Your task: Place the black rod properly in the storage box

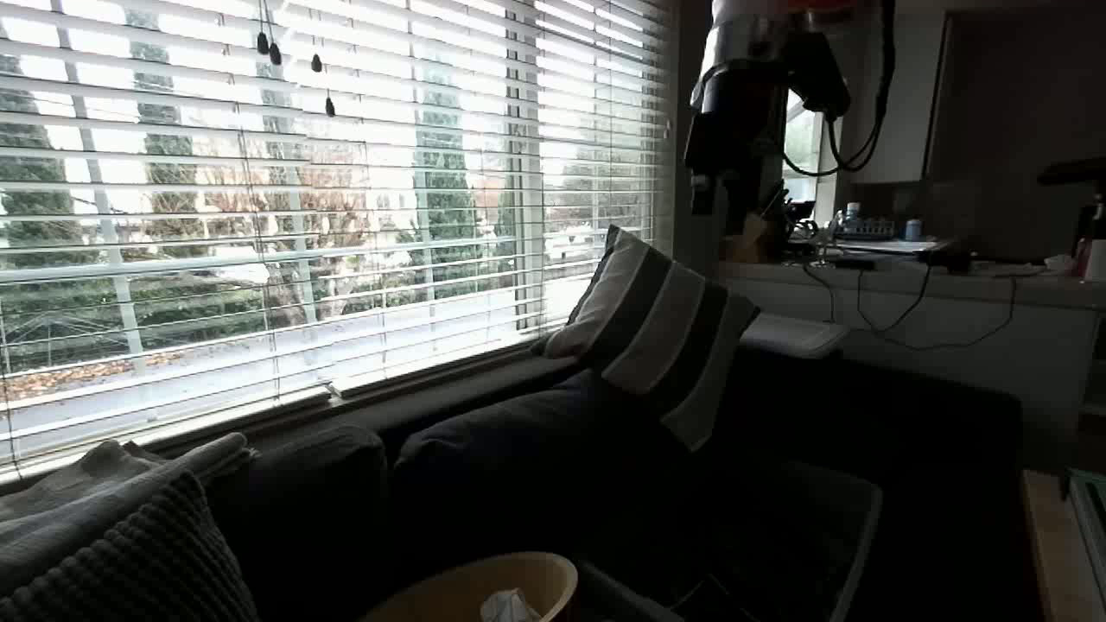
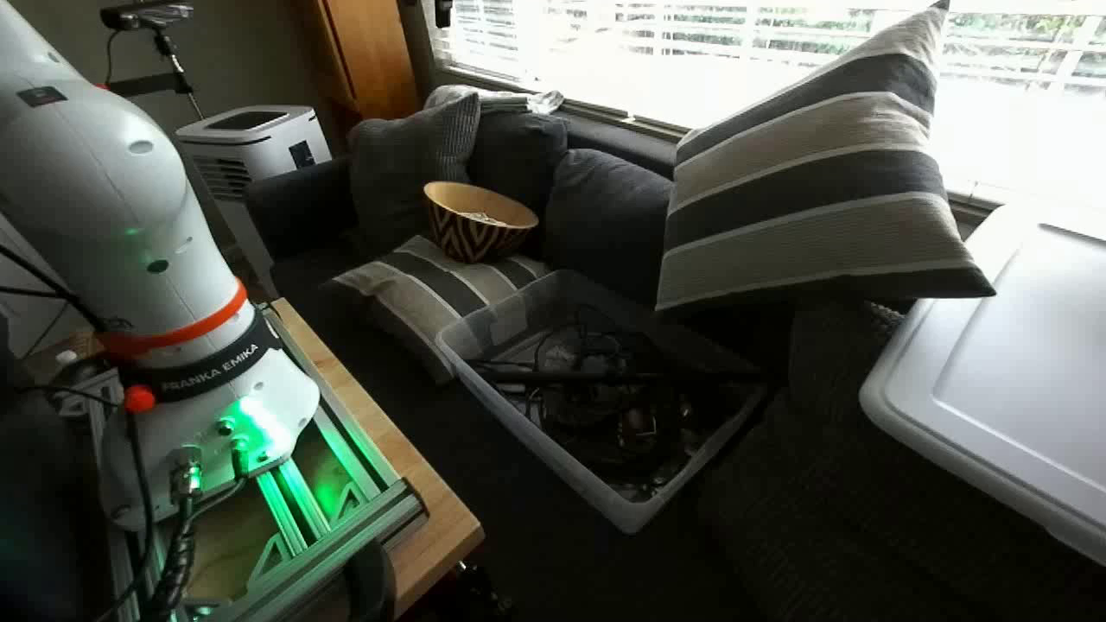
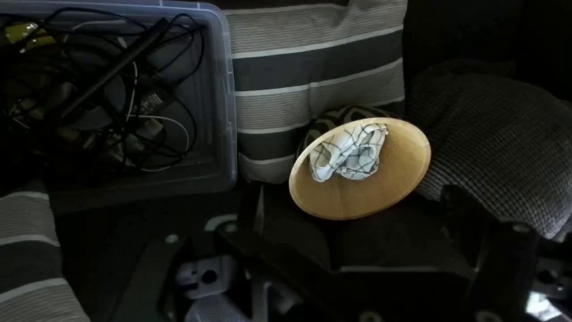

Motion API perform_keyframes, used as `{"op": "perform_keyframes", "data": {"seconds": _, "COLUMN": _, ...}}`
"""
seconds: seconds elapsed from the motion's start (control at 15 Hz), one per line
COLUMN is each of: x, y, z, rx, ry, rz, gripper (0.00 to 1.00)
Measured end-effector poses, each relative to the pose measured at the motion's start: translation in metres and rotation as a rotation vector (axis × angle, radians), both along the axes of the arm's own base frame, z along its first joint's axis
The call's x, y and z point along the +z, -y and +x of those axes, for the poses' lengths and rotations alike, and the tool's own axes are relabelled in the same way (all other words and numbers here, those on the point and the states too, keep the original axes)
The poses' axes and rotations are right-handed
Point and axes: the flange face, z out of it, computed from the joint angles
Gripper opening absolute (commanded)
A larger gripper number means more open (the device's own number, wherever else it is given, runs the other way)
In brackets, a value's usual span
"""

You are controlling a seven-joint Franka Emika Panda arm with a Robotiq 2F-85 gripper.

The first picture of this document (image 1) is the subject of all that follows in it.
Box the grey knitted cushion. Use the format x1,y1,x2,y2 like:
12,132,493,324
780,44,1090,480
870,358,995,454
0,435,260,622

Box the white window blinds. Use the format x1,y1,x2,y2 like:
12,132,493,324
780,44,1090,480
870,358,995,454
0,0,674,480

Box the white box lid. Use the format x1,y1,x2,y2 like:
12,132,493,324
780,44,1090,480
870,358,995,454
742,314,848,358

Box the wooden bowl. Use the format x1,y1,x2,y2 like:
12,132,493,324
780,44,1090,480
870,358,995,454
358,552,578,622

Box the dark sofa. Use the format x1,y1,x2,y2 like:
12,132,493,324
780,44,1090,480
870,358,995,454
211,350,1040,622

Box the striped grey cushion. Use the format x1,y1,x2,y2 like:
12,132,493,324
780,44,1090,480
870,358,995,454
547,228,756,450

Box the white kitchen counter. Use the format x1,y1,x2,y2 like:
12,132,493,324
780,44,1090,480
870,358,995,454
718,262,1106,468

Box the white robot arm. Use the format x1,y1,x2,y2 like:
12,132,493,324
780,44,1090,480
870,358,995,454
685,0,896,262

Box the clear plastic storage box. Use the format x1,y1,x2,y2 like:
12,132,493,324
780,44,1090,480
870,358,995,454
578,454,885,622

